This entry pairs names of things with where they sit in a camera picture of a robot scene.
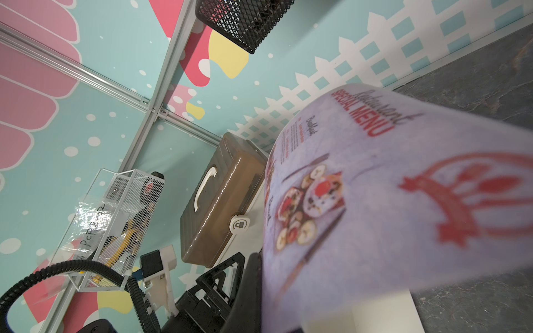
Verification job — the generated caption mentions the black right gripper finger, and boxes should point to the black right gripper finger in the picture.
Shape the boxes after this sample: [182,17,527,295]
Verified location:
[221,252,263,333]

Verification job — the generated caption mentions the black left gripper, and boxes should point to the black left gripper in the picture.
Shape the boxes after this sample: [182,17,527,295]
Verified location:
[161,253,245,333]

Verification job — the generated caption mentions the clear acrylic menu holder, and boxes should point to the clear acrylic menu holder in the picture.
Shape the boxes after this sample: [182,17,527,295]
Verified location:
[212,182,426,333]

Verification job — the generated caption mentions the restaurant special menu sheet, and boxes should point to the restaurant special menu sheet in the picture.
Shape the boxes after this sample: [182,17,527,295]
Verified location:
[262,83,532,332]

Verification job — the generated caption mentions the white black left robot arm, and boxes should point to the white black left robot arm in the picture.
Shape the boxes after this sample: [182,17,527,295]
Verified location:
[1,247,245,332]

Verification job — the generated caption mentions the white box with brown lid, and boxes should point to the white box with brown lid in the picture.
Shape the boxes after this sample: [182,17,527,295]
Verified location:
[180,133,267,268]

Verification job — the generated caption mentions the yellow black utility knife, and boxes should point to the yellow black utility knife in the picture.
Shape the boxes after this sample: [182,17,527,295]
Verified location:
[97,219,138,273]

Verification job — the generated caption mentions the black tape roll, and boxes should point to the black tape roll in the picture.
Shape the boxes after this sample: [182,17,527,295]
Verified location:
[140,171,165,205]

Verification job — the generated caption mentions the clear wall bin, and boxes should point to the clear wall bin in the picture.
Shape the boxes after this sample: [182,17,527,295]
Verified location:
[47,169,158,297]

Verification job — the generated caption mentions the black wire mesh basket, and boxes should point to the black wire mesh basket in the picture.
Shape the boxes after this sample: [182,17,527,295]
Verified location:
[195,0,294,54]

